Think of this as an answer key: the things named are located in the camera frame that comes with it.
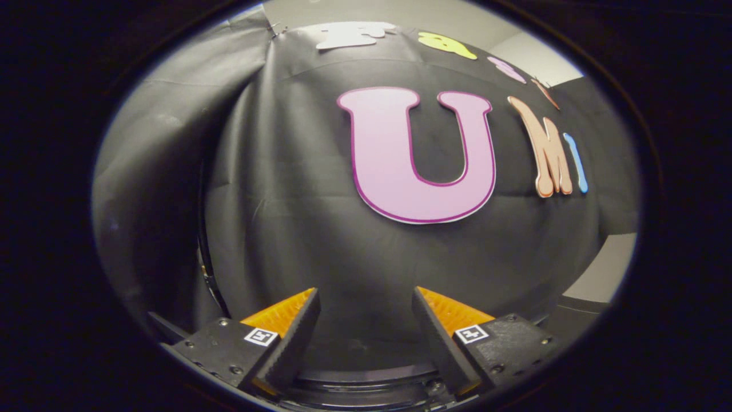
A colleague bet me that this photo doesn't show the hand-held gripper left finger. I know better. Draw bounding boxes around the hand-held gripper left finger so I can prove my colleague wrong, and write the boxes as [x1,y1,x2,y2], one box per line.
[160,287,321,397]

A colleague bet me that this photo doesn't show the black backdrop cloth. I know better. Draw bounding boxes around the black backdrop cloth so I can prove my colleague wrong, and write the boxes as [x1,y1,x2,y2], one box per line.
[91,11,640,373]

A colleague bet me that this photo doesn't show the black cable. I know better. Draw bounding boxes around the black cable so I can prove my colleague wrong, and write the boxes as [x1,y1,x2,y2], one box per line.
[196,159,230,319]

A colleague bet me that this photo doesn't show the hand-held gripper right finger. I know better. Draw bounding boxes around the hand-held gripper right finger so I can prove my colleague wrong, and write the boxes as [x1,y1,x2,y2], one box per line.
[412,286,560,398]

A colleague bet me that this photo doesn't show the beige cabinet with grey top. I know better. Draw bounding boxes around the beige cabinet with grey top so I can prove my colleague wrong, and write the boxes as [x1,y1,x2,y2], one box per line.
[556,232,639,322]

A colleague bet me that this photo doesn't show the grey washing machine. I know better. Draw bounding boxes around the grey washing machine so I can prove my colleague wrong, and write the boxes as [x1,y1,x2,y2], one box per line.
[280,338,458,411]

